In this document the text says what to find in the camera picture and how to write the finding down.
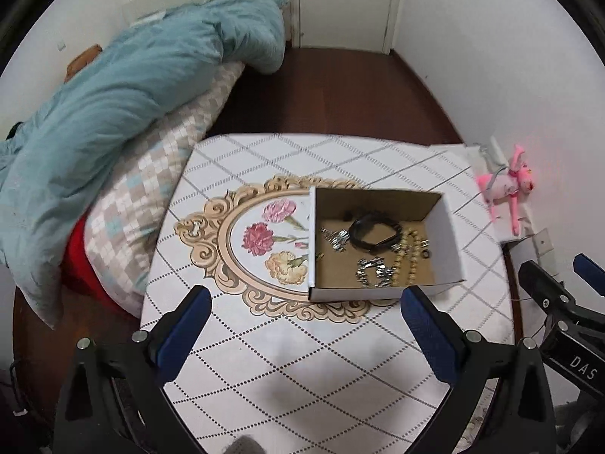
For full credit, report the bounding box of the silver chain bracelet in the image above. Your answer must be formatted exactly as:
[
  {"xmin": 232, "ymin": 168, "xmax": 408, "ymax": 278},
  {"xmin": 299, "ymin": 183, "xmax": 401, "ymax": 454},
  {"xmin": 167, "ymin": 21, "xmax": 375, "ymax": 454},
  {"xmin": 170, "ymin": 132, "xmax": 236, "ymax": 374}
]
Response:
[{"xmin": 355, "ymin": 256, "xmax": 395, "ymax": 288}]

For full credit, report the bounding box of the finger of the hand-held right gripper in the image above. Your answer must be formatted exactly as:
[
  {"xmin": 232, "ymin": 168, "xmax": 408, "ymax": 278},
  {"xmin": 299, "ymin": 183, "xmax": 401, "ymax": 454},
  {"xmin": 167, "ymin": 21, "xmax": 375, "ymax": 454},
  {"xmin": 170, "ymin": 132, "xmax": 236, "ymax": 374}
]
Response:
[
  {"xmin": 518, "ymin": 261, "xmax": 575, "ymax": 315},
  {"xmin": 573, "ymin": 254, "xmax": 605, "ymax": 289}
]

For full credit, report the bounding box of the white cardboard box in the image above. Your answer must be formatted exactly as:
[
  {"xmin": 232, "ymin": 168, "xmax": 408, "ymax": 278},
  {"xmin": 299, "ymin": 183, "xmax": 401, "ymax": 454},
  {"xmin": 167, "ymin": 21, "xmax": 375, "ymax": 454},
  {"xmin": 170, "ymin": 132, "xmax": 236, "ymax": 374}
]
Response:
[{"xmin": 308, "ymin": 187, "xmax": 468, "ymax": 302}]

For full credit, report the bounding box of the white door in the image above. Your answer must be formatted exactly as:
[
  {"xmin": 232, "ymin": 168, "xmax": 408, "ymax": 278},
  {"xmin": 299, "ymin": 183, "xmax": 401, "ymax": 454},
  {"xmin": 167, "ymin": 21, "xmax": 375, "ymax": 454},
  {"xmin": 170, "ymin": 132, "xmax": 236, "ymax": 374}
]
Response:
[{"xmin": 298, "ymin": 0, "xmax": 402, "ymax": 53}]

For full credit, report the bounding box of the pink plush toy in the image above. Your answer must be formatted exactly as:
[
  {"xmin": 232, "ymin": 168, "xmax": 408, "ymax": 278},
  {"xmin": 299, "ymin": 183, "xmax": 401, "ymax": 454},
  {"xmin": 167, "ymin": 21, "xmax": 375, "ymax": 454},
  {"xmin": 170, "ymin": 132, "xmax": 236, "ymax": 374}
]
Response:
[{"xmin": 476, "ymin": 144, "xmax": 535, "ymax": 236}]

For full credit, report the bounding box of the white diamond-pattern tablecloth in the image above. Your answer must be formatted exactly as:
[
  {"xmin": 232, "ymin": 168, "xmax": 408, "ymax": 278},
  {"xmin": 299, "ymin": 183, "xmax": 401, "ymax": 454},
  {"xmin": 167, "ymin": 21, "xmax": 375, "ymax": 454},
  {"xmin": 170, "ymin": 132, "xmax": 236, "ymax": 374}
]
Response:
[{"xmin": 139, "ymin": 133, "xmax": 513, "ymax": 454}]

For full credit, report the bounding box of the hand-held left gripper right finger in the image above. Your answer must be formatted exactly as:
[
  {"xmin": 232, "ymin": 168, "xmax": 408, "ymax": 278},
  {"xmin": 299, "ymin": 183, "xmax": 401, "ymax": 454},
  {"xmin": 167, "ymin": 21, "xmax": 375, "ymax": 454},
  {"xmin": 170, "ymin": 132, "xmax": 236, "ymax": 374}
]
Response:
[{"xmin": 401, "ymin": 286, "xmax": 558, "ymax": 454}]

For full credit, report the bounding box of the teal duvet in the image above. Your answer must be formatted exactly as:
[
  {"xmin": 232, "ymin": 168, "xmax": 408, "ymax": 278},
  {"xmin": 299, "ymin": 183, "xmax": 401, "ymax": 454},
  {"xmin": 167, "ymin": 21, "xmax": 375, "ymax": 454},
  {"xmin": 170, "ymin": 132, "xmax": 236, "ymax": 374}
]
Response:
[{"xmin": 0, "ymin": 0, "xmax": 287, "ymax": 329}]

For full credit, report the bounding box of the silver pendant necklace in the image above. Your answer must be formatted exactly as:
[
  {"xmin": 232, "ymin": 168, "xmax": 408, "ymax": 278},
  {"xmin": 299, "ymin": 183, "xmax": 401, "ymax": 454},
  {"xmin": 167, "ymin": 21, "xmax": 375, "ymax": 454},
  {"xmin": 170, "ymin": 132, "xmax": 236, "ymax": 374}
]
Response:
[{"xmin": 321, "ymin": 228, "xmax": 351, "ymax": 251}]

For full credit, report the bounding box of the checkered pillow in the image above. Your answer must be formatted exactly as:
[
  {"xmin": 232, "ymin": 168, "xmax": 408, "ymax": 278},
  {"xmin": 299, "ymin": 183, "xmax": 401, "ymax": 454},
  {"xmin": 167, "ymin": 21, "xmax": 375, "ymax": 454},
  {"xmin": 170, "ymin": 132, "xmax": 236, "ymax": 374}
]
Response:
[{"xmin": 85, "ymin": 61, "xmax": 247, "ymax": 317}]

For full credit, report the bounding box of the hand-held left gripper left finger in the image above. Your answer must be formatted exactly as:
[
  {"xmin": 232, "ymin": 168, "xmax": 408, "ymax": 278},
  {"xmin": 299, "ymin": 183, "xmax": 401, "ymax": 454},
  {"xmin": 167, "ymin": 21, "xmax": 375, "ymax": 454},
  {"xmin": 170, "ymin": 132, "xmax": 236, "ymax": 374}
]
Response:
[{"xmin": 56, "ymin": 286, "xmax": 212, "ymax": 454}]

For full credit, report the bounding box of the black smart band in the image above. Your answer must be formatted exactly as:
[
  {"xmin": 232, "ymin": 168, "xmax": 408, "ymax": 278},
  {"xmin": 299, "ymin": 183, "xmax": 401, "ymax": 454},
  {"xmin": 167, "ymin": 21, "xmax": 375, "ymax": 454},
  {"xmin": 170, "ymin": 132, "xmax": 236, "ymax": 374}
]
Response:
[{"xmin": 348, "ymin": 213, "xmax": 402, "ymax": 250}]

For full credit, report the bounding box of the red blanket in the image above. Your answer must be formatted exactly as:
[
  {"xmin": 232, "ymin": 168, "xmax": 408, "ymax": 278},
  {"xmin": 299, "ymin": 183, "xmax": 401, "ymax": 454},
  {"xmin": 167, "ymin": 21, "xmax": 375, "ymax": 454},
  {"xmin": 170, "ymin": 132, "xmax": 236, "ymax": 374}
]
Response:
[{"xmin": 61, "ymin": 218, "xmax": 143, "ymax": 317}]

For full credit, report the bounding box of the wooden bead bracelet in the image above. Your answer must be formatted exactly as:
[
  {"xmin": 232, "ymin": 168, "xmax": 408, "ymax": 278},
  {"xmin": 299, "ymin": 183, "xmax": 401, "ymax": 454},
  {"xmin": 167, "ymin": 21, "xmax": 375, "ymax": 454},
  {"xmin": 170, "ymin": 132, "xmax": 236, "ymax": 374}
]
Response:
[{"xmin": 394, "ymin": 229, "xmax": 428, "ymax": 287}]

